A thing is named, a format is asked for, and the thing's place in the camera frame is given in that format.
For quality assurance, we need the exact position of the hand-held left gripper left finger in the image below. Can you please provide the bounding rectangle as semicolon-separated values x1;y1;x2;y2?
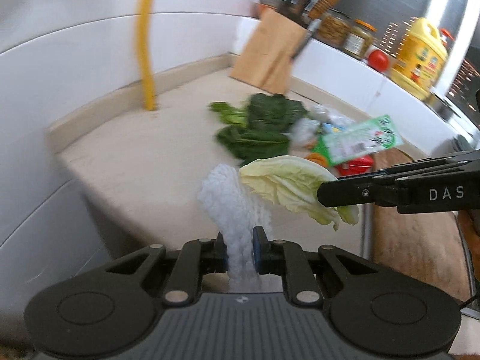
90;232;228;306

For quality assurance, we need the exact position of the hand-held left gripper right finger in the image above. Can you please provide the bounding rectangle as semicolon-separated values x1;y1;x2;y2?
252;226;391;306

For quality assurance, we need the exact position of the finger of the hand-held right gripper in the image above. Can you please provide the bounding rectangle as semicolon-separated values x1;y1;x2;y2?
317;176;405;208
337;150;480;181

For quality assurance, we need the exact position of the white foam fruit net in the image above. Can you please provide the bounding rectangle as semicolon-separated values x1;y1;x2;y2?
198;164;272;293

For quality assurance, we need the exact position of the pale napa cabbage leaf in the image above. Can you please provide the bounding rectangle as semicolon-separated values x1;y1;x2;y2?
239;155;360;231

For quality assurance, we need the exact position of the red packet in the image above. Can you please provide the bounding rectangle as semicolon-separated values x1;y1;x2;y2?
335;155;376;176

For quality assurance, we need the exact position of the green white packet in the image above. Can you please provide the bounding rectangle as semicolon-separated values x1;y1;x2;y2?
317;115;405;166

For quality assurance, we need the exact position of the grey stove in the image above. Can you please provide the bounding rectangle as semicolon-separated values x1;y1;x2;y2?
427;90;480;158

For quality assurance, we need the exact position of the wooden cutting board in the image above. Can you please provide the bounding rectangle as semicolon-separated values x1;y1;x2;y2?
369;150;471;301

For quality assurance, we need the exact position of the clear plastic bag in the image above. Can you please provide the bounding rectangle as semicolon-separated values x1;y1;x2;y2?
290;105;357;147

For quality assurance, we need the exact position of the yellow oil bottle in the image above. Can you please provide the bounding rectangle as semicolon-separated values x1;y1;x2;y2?
390;17;449;100

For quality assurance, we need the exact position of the red tomato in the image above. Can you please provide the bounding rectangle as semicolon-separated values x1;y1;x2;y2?
367;49;389;71

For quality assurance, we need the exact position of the dark green leafy vegetable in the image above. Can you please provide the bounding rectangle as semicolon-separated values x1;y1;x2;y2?
215;94;308;160

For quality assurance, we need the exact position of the pickle jar orange lid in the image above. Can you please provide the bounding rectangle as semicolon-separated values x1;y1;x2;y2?
343;19;377;59

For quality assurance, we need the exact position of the glass jar of nuts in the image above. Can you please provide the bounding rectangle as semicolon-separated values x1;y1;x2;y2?
319;11;351;47

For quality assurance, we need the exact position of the wooden knife block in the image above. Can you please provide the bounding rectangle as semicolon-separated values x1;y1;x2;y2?
229;7;314;94

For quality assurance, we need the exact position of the yellow pipe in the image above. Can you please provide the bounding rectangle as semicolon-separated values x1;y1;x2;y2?
134;0;160;112

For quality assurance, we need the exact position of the ribbed wooden tool handle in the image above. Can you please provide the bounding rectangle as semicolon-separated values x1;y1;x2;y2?
307;0;340;19

